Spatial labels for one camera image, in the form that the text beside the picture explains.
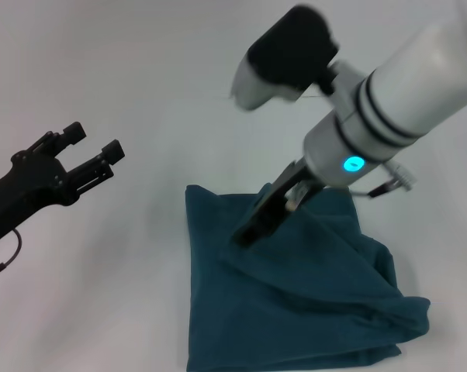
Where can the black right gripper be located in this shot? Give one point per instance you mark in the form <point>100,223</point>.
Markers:
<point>280,197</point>

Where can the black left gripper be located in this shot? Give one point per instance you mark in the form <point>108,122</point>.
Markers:
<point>24,190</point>

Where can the teal blue shirt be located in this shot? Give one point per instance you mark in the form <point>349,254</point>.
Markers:
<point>295,290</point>

